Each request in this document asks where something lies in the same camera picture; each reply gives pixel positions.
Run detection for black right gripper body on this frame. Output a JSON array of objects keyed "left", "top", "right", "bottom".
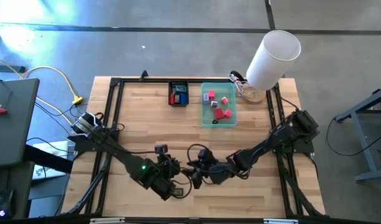
[{"left": 190, "top": 163, "right": 237, "bottom": 190}]

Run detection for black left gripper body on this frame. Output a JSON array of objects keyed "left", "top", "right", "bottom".
[{"left": 158, "top": 154, "right": 181, "bottom": 179}]

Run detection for teal translucent plastic bin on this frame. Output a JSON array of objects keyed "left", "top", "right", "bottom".
[{"left": 201, "top": 82, "right": 238, "bottom": 129}]

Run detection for black mesh basket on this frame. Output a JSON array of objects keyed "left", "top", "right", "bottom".
[{"left": 167, "top": 80, "right": 190, "bottom": 108}]

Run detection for white box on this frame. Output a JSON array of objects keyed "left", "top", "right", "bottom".
[{"left": 31, "top": 139, "right": 75, "bottom": 182}]

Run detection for black desk crossbar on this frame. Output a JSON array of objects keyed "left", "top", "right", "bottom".
[{"left": 22, "top": 144, "right": 74, "bottom": 175}]

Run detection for white table lamp wooden base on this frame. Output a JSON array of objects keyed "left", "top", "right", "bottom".
[{"left": 239, "top": 29, "right": 302, "bottom": 105}]

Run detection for dark grey desk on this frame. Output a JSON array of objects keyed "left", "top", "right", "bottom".
[{"left": 0, "top": 77, "right": 40, "bottom": 169}]

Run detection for black computer mouse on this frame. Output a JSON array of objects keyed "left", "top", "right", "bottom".
[{"left": 0, "top": 189, "right": 16, "bottom": 220}]

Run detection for black floor bar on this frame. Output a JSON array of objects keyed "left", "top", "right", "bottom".
[{"left": 0, "top": 64, "right": 26, "bottom": 74}]

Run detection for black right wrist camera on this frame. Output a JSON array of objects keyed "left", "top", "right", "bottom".
[{"left": 198, "top": 148, "right": 211, "bottom": 162}]

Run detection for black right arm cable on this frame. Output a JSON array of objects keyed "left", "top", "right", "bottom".
[{"left": 186, "top": 143, "right": 210, "bottom": 165}]

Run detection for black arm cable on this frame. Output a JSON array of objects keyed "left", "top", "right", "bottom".
[
  {"left": 114, "top": 123, "right": 193, "bottom": 200},
  {"left": 186, "top": 143, "right": 210, "bottom": 165}
]

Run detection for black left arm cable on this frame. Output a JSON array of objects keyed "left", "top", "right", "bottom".
[{"left": 114, "top": 123, "right": 193, "bottom": 200}]

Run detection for white frame bracket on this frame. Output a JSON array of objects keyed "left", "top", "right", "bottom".
[
  {"left": 264, "top": 218, "right": 299, "bottom": 224},
  {"left": 90, "top": 217, "right": 126, "bottom": 224}
]

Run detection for black aluminium table frame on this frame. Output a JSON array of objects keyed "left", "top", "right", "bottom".
[{"left": 62, "top": 77, "right": 326, "bottom": 224}]

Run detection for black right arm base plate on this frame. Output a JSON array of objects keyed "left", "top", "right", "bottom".
[{"left": 269, "top": 129, "right": 315, "bottom": 154}]

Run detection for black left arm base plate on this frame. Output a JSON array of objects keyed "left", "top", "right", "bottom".
[{"left": 68, "top": 133, "right": 119, "bottom": 152}]

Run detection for yellow extension cable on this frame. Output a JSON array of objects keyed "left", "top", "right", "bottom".
[{"left": 0, "top": 52, "right": 85, "bottom": 125}]

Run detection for black floor cable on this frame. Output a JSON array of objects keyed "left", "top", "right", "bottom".
[{"left": 326, "top": 116, "right": 381, "bottom": 157}]

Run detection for black power cable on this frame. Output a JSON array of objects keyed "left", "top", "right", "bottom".
[{"left": 33, "top": 101, "right": 85, "bottom": 125}]

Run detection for blue grey metal table frame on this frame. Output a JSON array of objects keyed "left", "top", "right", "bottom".
[{"left": 334, "top": 85, "right": 381, "bottom": 184}]

